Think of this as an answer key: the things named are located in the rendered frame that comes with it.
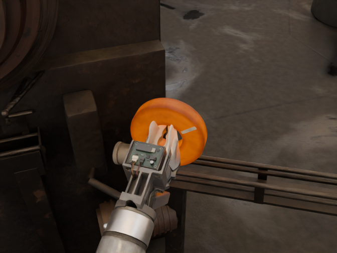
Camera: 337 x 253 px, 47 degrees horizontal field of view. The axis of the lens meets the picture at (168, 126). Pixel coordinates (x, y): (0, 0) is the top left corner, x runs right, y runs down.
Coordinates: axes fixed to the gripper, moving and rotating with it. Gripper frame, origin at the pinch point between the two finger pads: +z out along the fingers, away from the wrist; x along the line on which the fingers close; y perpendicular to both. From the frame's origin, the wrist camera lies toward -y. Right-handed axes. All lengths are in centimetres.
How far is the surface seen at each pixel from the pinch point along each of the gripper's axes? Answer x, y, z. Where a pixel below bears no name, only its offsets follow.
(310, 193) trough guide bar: -30.9, -17.5, 1.3
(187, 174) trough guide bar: -3.1, -20.3, 0.5
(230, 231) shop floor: -15, -95, 15
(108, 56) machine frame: 22.8, -6.3, 21.1
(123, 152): 14.3, -20.3, 2.5
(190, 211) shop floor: 4, -96, 20
